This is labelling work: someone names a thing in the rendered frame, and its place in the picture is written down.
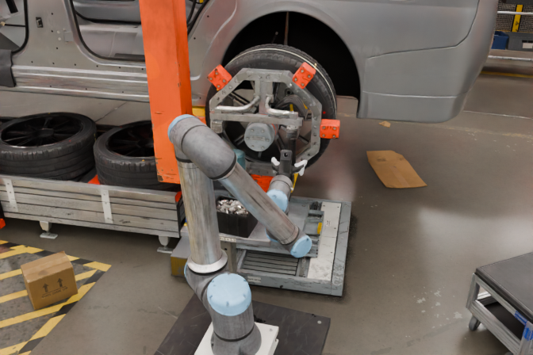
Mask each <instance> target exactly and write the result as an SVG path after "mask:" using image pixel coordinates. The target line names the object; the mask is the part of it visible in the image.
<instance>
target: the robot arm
mask: <svg viewBox="0 0 533 355"><path fill-rule="evenodd" d="M167 134H168V138H169V140H170V141H171V142H172V143H173V145H174V153H175V158H176V160H177V164H178V173H179V179H180V184H181V189H182V199H183V204H184V209H185V214H186V224H187V229H188V235H189V240H190V249H191V255H190V256H189V257H188V260H187V262H186V265H185V269H184V273H185V277H186V280H187V282H188V284H189V285H190V287H191V288H192V289H193V290H194V292H195V293H196V295H197V297H198V298H199V299H200V301H201V302H202V303H203V305H204V306H205V308H206V309H207V311H208V312H209V313H210V316H211V318H212V322H213V333H212V336H211V339H210V344H211V349H212V351H213V354H214V355H256V354H257V352H258V351H259V349H260V347H261V344H262V337H261V333H260V330H259V328H258V327H257V326H256V324H255V322H254V316H253V310H252V302H251V290H250V288H249V285H248V283H247V282H246V280H245V279H244V278H243V277H241V276H240V275H237V274H234V273H231V272H230V271H229V268H228V256H227V254H226V253H225V251H224V250H222V249H221V248H220V235H219V228H218V222H217V210H216V203H215V196H214V190H213V180H214V181H215V180H218V181H219V182H220V183H221V184H222V185H223V186H224V187H225V188H226V189H227V190H228V191H229V192H230V193H231V194H232V195H233V196H234V197H235V198H236V199H237V200H238V201H239V202H240V203H241V204H242V205H243V206H244V207H245V208H246V209H247V210H248V211H249V212H250V213H251V214H252V215H253V216H254V217H255V218H256V219H257V220H258V221H259V222H260V223H261V224H262V225H263V226H264V227H265V232H266V236H267V238H268V239H269V240H270V241H273V242H280V243H281V244H282V245H283V246H284V247H285V248H286V249H287V250H288V251H289V252H290V254H291V255H293V256H294V257H295V258H301V257H303V256H305V255H306V254H307V253H308V252H309V250H310V249H311V246H312V240H311V239H310V237H308V236H307V235H306V234H305V233H304V232H303V231H302V230H301V229H300V228H299V227H298V226H297V225H296V224H295V223H294V222H293V221H292V220H291V219H290V218H289V217H288V216H289V198H290V194H291V190H293V185H294V173H295V174H297V173H299V174H300V175H302V174H303V173H304V169H305V166H306V164H307V160H303V161H301V162H299V163H296V164H294V166H291V162H292V153H293V152H292V151H290V150H281V155H280V162H278V161H277V159H275V157H273V158H272V159H271V164H272V169H273V172H274V173H275V172H276V171H277V173H276V176H275V177H273V178H272V180H271V182H270V185H269V188H268V190H267V192H266V193H265V192H264V190H263V189H262V188H261V187H260V186H259V185H258V184H257V183H256V182H255V181H254V179H253V178H252V177H251V176H250V175H249V174H248V173H247V172H246V171H245V170H244V169H243V167H242V166H241V165H240V164H239V163H238V162H237V155H236V153H235V152H234V151H233V150H232V148H230V146H229V145H227V143H226V142H225V141H223V139H222V138H221V137H219V135H217V134H216V133H215V132H214V131H213V130H212V129H210V128H209V127H208V126H206V125H205V124H204V123H202V122H201V121H200V120H199V119H198V118H197V117H195V116H192V115H188V114H186V115H181V116H178V117H176V118H175V119H174V120H173V121H172V122H171V124H170V126H169V128H168V131H167Z"/></svg>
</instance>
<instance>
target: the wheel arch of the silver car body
mask: <svg viewBox="0 0 533 355"><path fill-rule="evenodd" d="M286 12H290V19H289V31H288V44H287V46H290V47H293V48H296V49H299V50H301V52H305V53H306V54H307V55H310V56H311V57H312V58H313V59H315V60H316V61H317V63H319V64H320V65H321V66H322V68H324V69H325V71H326V73H328V77H330V79H331V80H332V84H333V86H334V88H335V91H336V95H339V96H351V97H355V98H357V99H358V107H357V113H356V118H359V114H360V110H361V106H362V80H361V76H360V72H359V67H358V64H357V62H356V60H355V57H354V55H353V53H352V51H351V49H350V48H349V46H348V45H347V43H346V41H345V40H344V39H343V38H342V37H341V35H340V34H339V33H338V32H337V31H336V30H334V28H333V27H331V26H330V25H329V24H328V23H326V22H325V21H323V20H321V19H319V18H318V17H315V16H313V15H312V14H309V13H305V12H301V11H297V10H275V11H271V12H268V13H264V14H261V15H259V16H257V17H255V18H253V19H252V20H250V21H249V22H248V23H246V24H245V25H243V26H242V27H241V28H240V29H239V30H238V31H237V32H236V33H235V35H234V36H233V37H232V38H231V40H230V41H229V42H228V44H227V46H226V48H225V50H224V52H223V54H222V56H221V59H220V63H219V64H220V65H221V66H222V67H223V68H225V67H226V65H227V64H228V63H229V62H230V61H231V60H232V59H233V58H235V57H236V56H237V55H239V54H240V53H241V52H244V51H245V50H247V49H249V48H252V47H255V46H258V45H260V46H261V45H262V44H264V45H265V44H271V41H272V40H273V38H274V35H275V33H276V32H278V35H277V36H276V37H275V39H274V42H273V44H277V45H279V44H282V45H283V46H284V35H285V23H286ZM240 89H245V90H253V88H252V86H251V83H250V81H249V80H243V81H242V82H241V83H240V84H239V85H238V86H237V87H236V88H235V89H234V91H236V90H240Z"/></svg>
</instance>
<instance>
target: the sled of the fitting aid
mask: <svg viewBox="0 0 533 355"><path fill-rule="evenodd" d="M323 226H324V211H320V210H312V209H309V214H308V217H307V220H306V225H305V230H304V233H305V234H306V235H307V236H308V237H310V239H311V240H312V246H311V249H310V250H309V252H308V253H307V254H306V255H305V256H306V257H313V258H317V257H318V253H319V248H320V240H321V235H322V230H323ZM236 248H240V249H248V250H260V251H266V252H273V253H280V254H290V252H289V251H288V250H287V249H286V248H285V247H284V246H283V245H282V244H281V243H280V242H273V241H272V243H271V245H270V246H256V245H250V244H243V243H237V244H236Z"/></svg>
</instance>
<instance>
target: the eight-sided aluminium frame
mask: <svg viewBox="0 0 533 355"><path fill-rule="evenodd" d="M293 76H294V74H292V73H291V72H290V71H285V70H283V71H280V70H267V69H253V68H243V69H242V70H241V71H239V72H238V73H237V74H236V75H235V76H234V77H233V78H232V79H231V81H230V82H229V83H228V84H227V85H226V86H225V87H224V88H223V89H222V90H220V91H218V92H217V93H216V94H215V95H214V96H213V97H212V99H211V100H210V101H209V111H210V112H211V111H214V109H215V107H216V106H218V105H220V102H221V101H222V100H223V99H224V98H226V97H227V96H228V95H229V94H230V93H231V92H232V91H233V90H234V89H235V88H236V87H237V86H238V85H239V84H240V83H241V82H242V81H243V80H252V81H255V80H260V81H264V82H267V81H272V82H284V83H285V84H286V85H287V86H288V87H289V88H290V89H291V90H292V91H293V92H294V93H295V94H296V95H297V96H298V97H300V99H301V100H302V101H303V103H304V104H305V105H306V106H307V107H308V108H309V109H310V110H311V111H312V128H311V144H310V145H309V146H308V147H306V148H305V149H304V150H303V151H302V152H301V153H300V154H298V155H297V156H296V163H299V162H301V161H303V160H307V161H308V160H309V159H311V157H313V156H315V154H317V153H318V152H319V149H320V122H321V112H322V104H321V103H319V101H318V100H317V99H316V98H315V97H314V96H313V95H312V94H311V93H310V92H309V91H308V90H307V89H306V88H304V89H302V88H301V87H299V86H298V85H297V84H296V83H294V82H293V81H292V79H293ZM268 77H269V78H268ZM222 139H223V141H225V142H226V143H227V145H229V146H230V148H232V149H233V150H235V148H234V147H233V146H232V145H231V144H230V143H229V142H228V141H227V140H226V139H225V138H224V137H223V136H222ZM245 163H246V172H247V173H248V174H256V175H264V176H272V177H275V176H276V173H277V171H276V172H275V173H274V172H273V169H272V164H268V163H259V162H248V161H247V160H246V159H245Z"/></svg>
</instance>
